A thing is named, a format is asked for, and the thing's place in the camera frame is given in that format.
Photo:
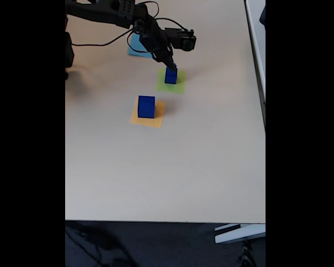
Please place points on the small blue cube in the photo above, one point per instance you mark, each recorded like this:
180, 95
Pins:
174, 68

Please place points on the blue paper square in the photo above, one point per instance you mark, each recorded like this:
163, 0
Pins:
132, 52

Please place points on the green paper square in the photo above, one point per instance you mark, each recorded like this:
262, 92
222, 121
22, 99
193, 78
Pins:
178, 87

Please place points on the orange paper square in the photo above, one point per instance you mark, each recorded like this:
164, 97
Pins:
144, 122

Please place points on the medium blue cube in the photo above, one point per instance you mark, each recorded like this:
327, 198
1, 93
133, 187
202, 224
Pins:
170, 78

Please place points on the largest blue cube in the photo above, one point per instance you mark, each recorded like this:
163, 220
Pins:
145, 109

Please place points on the dark blue object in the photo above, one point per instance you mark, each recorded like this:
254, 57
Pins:
263, 15

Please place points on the white table foot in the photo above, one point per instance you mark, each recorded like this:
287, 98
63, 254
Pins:
239, 235

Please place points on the black camera box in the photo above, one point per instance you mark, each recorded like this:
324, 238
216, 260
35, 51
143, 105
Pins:
182, 39

